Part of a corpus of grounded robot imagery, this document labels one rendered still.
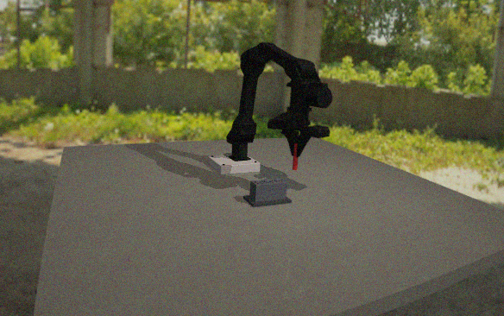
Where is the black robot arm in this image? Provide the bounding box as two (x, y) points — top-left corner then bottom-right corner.
(226, 42), (333, 161)

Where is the red peg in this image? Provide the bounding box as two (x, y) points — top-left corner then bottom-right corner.
(293, 143), (299, 170)

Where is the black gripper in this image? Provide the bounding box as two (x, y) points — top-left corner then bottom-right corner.
(268, 104), (331, 157)

